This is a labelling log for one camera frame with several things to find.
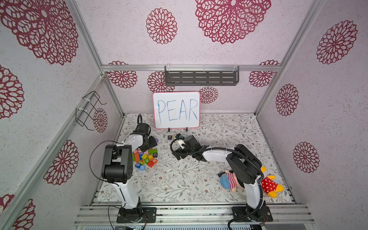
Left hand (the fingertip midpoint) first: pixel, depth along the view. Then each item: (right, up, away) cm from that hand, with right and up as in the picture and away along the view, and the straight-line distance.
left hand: (153, 145), depth 99 cm
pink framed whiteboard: (+16, +25, +5) cm, 30 cm away
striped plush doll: (+46, -17, -20) cm, 53 cm away
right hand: (+17, 0, -4) cm, 17 cm away
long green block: (0, -4, -2) cm, 5 cm away
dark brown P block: (+11, +5, +5) cm, 13 cm away
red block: (0, -11, -9) cm, 14 cm away
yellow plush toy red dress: (+68, -20, -21) cm, 74 cm away
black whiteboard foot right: (+24, +11, +10) cm, 28 cm away
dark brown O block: (+3, -6, -4) cm, 8 cm away
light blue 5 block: (-5, -13, -9) cm, 17 cm away
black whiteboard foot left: (+10, +11, +10) cm, 18 cm away
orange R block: (+3, -9, -7) cm, 12 cm away
